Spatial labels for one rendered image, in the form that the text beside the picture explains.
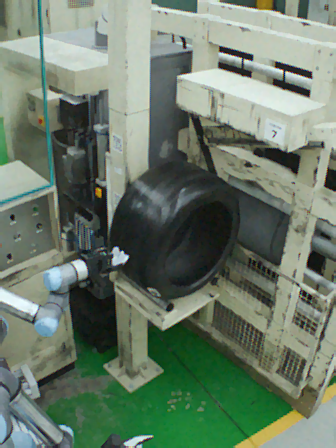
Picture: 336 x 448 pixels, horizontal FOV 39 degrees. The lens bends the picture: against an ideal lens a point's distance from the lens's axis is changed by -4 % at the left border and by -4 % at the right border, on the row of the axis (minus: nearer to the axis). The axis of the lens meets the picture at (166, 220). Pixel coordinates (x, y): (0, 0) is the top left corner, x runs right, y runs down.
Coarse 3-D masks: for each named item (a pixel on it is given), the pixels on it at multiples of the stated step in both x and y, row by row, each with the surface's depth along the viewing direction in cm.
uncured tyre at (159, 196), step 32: (128, 192) 195; (160, 192) 187; (192, 192) 187; (224, 192) 198; (128, 224) 190; (160, 224) 183; (192, 224) 237; (224, 224) 227; (160, 256) 186; (192, 256) 234; (224, 256) 218; (160, 288) 196; (192, 288) 211
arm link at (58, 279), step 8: (64, 264) 173; (72, 264) 173; (48, 272) 167; (56, 272) 168; (64, 272) 169; (72, 272) 171; (48, 280) 167; (56, 280) 167; (64, 280) 169; (72, 280) 172; (48, 288) 169; (56, 288) 168; (64, 288) 171
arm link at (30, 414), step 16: (0, 368) 123; (16, 384) 126; (16, 400) 127; (32, 400) 134; (16, 416) 130; (32, 416) 132; (48, 416) 138; (32, 432) 136; (48, 432) 137; (64, 432) 144
